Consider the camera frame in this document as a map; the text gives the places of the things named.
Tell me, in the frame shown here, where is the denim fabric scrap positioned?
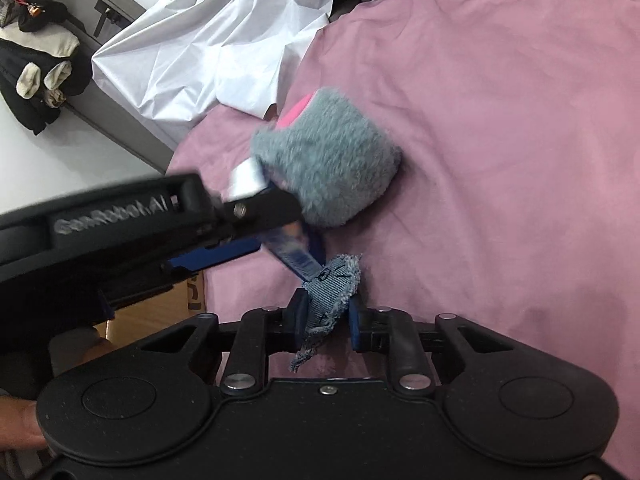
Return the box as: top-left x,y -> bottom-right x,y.
290,254 -> 361,373

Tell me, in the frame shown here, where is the person's left hand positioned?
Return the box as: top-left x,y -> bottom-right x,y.
0,396 -> 47,451

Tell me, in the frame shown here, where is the cardboard box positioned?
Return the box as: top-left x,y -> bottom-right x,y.
96,273 -> 206,347

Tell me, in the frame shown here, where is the grey fuzzy plush pouch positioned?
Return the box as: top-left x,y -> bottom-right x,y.
250,88 -> 402,228

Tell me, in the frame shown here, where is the white cover sheet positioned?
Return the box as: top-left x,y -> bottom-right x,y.
92,0 -> 333,129

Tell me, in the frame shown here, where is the black white hanging garment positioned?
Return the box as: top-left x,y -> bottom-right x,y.
1,0 -> 92,136

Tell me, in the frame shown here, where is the grey door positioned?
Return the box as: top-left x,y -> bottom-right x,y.
24,0 -> 177,175

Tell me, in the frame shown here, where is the pink bed sheet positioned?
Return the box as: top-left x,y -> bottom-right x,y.
167,0 -> 640,466

